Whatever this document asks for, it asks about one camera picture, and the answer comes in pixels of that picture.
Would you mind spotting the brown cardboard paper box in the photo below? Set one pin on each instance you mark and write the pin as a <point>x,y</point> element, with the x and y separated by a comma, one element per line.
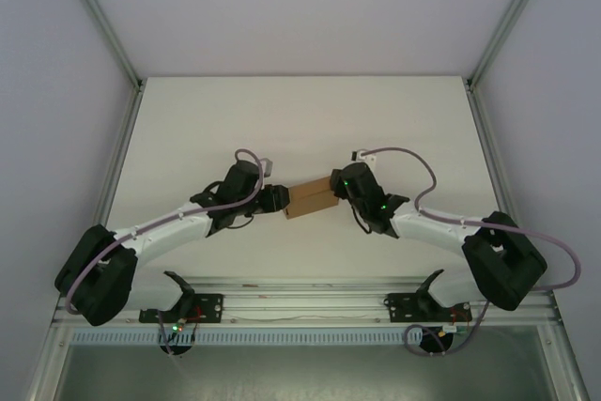
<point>310,201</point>

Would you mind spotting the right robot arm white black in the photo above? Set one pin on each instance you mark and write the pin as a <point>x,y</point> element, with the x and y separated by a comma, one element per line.
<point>432,232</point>

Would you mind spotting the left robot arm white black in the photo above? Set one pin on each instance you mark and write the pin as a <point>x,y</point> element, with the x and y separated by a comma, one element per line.
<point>155,241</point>

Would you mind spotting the small circuit board green light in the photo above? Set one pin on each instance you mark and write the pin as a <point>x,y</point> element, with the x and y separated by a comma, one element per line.
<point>178,326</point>

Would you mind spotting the small white connector plug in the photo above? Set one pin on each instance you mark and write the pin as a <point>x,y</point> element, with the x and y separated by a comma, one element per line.
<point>451,328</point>

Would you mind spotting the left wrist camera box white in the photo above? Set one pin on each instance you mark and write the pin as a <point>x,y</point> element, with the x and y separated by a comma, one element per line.
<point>267,167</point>

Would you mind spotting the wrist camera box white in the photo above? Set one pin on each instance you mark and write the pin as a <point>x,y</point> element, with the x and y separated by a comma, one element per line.
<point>267,167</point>
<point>366,156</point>

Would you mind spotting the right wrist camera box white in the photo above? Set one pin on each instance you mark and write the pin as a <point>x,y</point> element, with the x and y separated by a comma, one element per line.
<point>366,156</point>

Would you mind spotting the aluminium mounting rail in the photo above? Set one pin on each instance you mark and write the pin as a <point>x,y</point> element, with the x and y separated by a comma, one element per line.
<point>305,300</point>

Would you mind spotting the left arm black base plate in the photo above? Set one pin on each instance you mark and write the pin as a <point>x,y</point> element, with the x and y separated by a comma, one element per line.
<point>211,307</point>

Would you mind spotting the aluminium table side rail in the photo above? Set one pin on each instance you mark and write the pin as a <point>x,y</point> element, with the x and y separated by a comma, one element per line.
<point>123,147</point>
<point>488,138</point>

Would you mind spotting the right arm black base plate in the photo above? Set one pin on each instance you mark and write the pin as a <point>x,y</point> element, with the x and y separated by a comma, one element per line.
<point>404,307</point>

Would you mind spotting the aluminium frame post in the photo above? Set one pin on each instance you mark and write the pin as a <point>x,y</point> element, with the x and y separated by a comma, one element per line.
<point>514,16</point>
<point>101,16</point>

